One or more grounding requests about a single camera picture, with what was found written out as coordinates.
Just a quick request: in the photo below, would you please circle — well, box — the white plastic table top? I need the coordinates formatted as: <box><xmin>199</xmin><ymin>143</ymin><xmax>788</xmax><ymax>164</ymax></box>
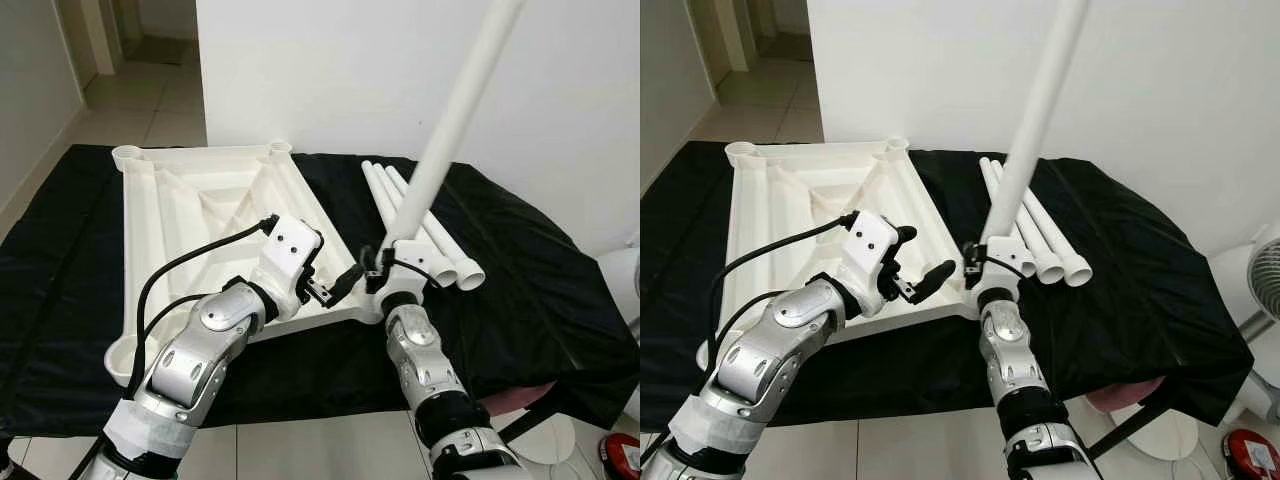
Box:
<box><xmin>697</xmin><ymin>138</ymin><xmax>986</xmax><ymax>373</ymax></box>
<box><xmin>103</xmin><ymin>140</ymin><xmax>386</xmax><ymax>389</ymax></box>

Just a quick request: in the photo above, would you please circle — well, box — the black table cloth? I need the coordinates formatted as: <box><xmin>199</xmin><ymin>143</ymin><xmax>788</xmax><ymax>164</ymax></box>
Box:
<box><xmin>0</xmin><ymin>143</ymin><xmax>641</xmax><ymax>413</ymax></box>
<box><xmin>640</xmin><ymin>140</ymin><xmax>1256</xmax><ymax>413</ymax></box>

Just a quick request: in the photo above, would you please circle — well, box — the pink stool seat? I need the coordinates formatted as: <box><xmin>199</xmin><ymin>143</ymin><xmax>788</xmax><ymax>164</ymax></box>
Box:
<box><xmin>480</xmin><ymin>380</ymin><xmax>561</xmax><ymax>416</ymax></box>
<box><xmin>1085</xmin><ymin>375</ymin><xmax>1166</xmax><ymax>411</ymax></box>

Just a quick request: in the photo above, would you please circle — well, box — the black table leg bar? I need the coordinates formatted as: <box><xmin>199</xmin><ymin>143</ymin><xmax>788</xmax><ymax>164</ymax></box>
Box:
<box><xmin>1095</xmin><ymin>390</ymin><xmax>1171</xmax><ymax>451</ymax></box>
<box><xmin>495</xmin><ymin>392</ymin><xmax>566</xmax><ymax>446</ymax></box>

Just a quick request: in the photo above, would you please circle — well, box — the white round stand base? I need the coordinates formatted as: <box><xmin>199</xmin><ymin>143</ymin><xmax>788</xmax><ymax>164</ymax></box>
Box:
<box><xmin>520</xmin><ymin>410</ymin><xmax>601</xmax><ymax>466</ymax></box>
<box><xmin>1125</xmin><ymin>410</ymin><xmax>1201</xmax><ymax>463</ymax></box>

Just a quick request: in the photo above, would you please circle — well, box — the red round floor object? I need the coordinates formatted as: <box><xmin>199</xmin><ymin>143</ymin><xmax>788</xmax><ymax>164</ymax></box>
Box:
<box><xmin>600</xmin><ymin>432</ymin><xmax>641</xmax><ymax>480</ymax></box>
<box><xmin>1222</xmin><ymin>428</ymin><xmax>1280</xmax><ymax>480</ymax></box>

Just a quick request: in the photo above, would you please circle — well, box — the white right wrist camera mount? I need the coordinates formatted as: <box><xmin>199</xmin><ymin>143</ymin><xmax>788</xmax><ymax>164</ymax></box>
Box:
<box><xmin>985</xmin><ymin>238</ymin><xmax>1031</xmax><ymax>291</ymax></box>
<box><xmin>383</xmin><ymin>238</ymin><xmax>429</xmax><ymax>294</ymax></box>

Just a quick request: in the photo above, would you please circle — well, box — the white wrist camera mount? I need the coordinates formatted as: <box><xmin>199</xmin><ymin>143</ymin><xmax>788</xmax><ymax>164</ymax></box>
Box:
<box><xmin>383</xmin><ymin>238</ymin><xmax>429</xmax><ymax>294</ymax></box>
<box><xmin>248</xmin><ymin>213</ymin><xmax>326</xmax><ymax>321</ymax></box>
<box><xmin>985</xmin><ymin>238</ymin><xmax>1031</xmax><ymax>291</ymax></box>
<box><xmin>835</xmin><ymin>212</ymin><xmax>901</xmax><ymax>319</ymax></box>

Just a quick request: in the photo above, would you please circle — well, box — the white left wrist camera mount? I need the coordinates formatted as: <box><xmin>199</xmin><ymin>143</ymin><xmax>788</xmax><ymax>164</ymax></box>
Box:
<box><xmin>248</xmin><ymin>213</ymin><xmax>326</xmax><ymax>321</ymax></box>
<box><xmin>835</xmin><ymin>212</ymin><xmax>901</xmax><ymax>319</ymax></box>

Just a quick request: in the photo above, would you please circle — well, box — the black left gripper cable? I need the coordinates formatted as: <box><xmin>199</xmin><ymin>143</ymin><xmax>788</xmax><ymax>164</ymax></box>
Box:
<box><xmin>124</xmin><ymin>284</ymin><xmax>241</xmax><ymax>401</ymax></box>
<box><xmin>706</xmin><ymin>280</ymin><xmax>821</xmax><ymax>371</ymax></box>

